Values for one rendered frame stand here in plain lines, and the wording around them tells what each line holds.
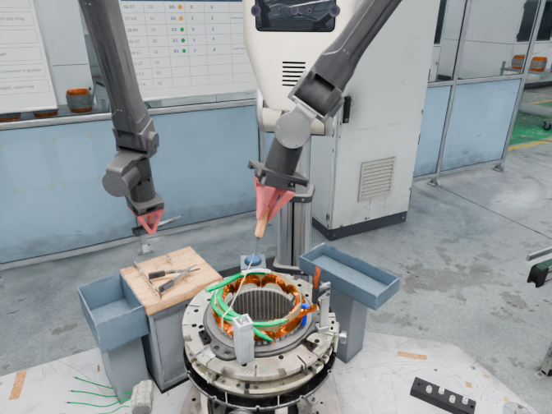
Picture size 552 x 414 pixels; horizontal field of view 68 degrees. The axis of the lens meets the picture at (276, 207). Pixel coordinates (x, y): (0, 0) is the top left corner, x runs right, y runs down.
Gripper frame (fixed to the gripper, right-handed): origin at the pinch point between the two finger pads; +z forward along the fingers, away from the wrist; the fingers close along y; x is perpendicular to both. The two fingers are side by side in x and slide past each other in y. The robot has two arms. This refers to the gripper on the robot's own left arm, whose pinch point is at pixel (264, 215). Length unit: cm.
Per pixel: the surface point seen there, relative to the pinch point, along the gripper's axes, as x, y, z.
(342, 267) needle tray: 20.4, 37.6, 16.7
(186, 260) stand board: 32.7, -2.3, 26.6
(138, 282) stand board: 27.0, -14.3, 31.6
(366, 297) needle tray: 4.0, 34.9, 16.6
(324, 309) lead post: -8.1, 14.7, 13.8
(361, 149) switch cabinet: 189, 147, -7
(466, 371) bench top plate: -3, 72, 32
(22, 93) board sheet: 215, -71, 21
